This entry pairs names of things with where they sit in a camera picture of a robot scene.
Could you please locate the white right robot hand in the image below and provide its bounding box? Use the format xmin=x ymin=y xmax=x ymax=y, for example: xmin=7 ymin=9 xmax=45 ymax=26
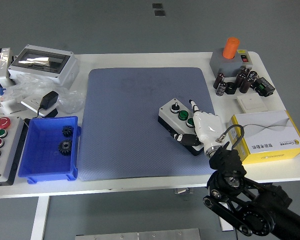
xmin=173 ymin=99 xmax=229 ymax=155

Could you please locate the grey four-button control box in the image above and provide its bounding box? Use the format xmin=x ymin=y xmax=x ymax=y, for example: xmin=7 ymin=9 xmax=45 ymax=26
xmin=157 ymin=97 xmax=208 ymax=157

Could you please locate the grey five-button control station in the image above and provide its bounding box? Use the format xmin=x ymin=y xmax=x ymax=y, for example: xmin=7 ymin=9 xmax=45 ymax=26
xmin=0 ymin=116 xmax=28 ymax=187

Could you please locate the black silver-striped capacitor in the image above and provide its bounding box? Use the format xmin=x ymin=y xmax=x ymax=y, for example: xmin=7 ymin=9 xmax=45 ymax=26
xmin=215 ymin=81 xmax=228 ymax=97

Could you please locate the yellow and white cardboard box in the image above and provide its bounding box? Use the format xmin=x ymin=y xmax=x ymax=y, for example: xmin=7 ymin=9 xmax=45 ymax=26
xmin=226 ymin=109 xmax=300 ymax=165

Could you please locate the grey-blue textured mat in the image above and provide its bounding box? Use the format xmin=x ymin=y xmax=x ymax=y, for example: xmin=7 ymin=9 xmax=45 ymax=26
xmin=77 ymin=66 xmax=217 ymax=182

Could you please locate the orange cylinder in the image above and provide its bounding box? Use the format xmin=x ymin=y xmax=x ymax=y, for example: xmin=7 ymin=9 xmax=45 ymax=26
xmin=221 ymin=37 xmax=241 ymax=60

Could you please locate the white table leg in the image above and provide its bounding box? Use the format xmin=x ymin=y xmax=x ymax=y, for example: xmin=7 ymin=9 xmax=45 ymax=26
xmin=218 ymin=214 xmax=235 ymax=232
xmin=29 ymin=196 xmax=51 ymax=240

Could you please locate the grey metal plate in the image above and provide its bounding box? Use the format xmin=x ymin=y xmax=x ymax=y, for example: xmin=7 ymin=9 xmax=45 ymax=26
xmin=74 ymin=228 xmax=201 ymax=240

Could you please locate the clear plastic bag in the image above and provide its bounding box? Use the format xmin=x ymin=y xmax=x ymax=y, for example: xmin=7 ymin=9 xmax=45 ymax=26
xmin=4 ymin=73 xmax=87 ymax=115

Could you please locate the small black bevel gear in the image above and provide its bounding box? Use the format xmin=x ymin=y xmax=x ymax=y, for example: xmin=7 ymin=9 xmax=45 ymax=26
xmin=61 ymin=125 xmax=75 ymax=138

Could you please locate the large black bevel gear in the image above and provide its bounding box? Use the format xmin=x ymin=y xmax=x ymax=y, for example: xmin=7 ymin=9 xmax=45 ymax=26
xmin=57 ymin=139 xmax=73 ymax=156

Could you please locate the black power adapter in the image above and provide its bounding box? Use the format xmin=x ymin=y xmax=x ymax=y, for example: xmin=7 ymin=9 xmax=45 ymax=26
xmin=36 ymin=90 xmax=60 ymax=118

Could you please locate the blue plastic bin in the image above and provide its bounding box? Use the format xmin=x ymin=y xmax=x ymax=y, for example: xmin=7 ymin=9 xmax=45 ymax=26
xmin=17 ymin=115 xmax=82 ymax=185

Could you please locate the white part with blue clip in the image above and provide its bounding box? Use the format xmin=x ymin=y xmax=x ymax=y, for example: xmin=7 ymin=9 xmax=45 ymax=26
xmin=0 ymin=87 xmax=23 ymax=116

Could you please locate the black and white device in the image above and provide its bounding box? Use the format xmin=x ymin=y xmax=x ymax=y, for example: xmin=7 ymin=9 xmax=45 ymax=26
xmin=0 ymin=47 xmax=17 ymax=93

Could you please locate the grey cable with metal connector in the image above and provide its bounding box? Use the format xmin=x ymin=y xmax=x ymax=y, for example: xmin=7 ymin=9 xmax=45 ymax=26
xmin=215 ymin=124 xmax=246 ymax=151

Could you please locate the small black ring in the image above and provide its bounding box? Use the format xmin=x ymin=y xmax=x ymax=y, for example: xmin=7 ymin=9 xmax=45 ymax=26
xmin=224 ymin=81 xmax=237 ymax=95

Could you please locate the white wall switch plate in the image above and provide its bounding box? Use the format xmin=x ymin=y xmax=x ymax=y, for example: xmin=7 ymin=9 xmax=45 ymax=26
xmin=236 ymin=94 xmax=269 ymax=113

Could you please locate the grey switch box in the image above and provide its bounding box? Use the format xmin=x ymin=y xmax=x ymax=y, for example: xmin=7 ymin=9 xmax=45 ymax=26
xmin=209 ymin=48 xmax=253 ymax=78

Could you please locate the metal bracket under table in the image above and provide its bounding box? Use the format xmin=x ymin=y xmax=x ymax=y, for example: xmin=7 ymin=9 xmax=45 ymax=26
xmin=174 ymin=187 xmax=195 ymax=195

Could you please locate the grey enclosure with clear window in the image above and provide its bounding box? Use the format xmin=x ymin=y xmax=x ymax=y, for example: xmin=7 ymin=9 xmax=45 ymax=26
xmin=7 ymin=44 xmax=80 ymax=88

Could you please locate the white wall socket panel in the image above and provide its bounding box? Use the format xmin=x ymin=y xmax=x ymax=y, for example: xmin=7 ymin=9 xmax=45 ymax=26
xmin=20 ymin=96 xmax=59 ymax=118

